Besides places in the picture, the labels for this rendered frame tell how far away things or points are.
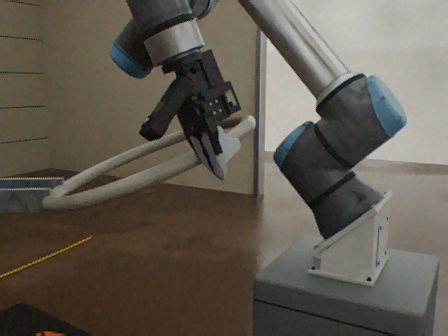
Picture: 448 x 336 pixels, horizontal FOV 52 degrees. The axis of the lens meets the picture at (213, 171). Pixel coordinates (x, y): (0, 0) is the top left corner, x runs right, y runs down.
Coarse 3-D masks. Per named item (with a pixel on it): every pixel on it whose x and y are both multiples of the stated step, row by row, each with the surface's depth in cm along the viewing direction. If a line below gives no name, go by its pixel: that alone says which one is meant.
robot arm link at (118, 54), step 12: (216, 0) 134; (132, 24) 85; (120, 36) 88; (132, 36) 85; (120, 48) 87; (132, 48) 86; (144, 48) 86; (120, 60) 88; (132, 60) 87; (144, 60) 88; (132, 72) 89; (144, 72) 90
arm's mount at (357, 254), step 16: (384, 192) 124; (384, 208) 118; (352, 224) 110; (368, 224) 108; (384, 224) 118; (336, 240) 113; (352, 240) 111; (368, 240) 109; (384, 240) 120; (320, 256) 116; (336, 256) 114; (352, 256) 112; (368, 256) 110; (384, 256) 125; (320, 272) 116; (336, 272) 114; (352, 272) 112; (368, 272) 112
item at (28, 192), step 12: (0, 180) 105; (12, 180) 105; (24, 180) 106; (36, 180) 106; (48, 180) 106; (60, 180) 106; (0, 192) 95; (12, 192) 95; (24, 192) 95; (36, 192) 95; (48, 192) 96; (0, 204) 95; (12, 204) 95; (24, 204) 96; (36, 204) 96
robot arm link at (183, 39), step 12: (180, 24) 70; (192, 24) 72; (156, 36) 71; (168, 36) 70; (180, 36) 70; (192, 36) 71; (156, 48) 71; (168, 48) 71; (180, 48) 71; (192, 48) 71; (156, 60) 73; (168, 60) 72
